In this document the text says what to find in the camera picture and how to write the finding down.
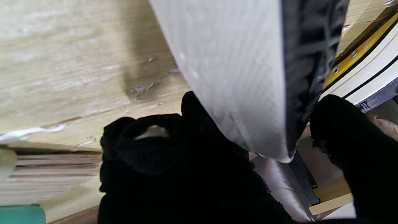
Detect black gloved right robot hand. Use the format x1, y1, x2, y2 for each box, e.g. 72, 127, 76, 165
98, 91, 398, 224

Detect yellow canvas sneaker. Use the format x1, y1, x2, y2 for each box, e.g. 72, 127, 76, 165
149, 0, 350, 164
320, 12, 398, 113

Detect small wooden bench black legs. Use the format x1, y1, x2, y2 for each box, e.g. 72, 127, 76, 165
288, 151, 356, 217

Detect white paper scrap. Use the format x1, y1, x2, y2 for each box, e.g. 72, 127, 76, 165
0, 124, 66, 144

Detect green plastic basin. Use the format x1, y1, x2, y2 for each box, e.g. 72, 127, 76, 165
0, 204, 46, 224

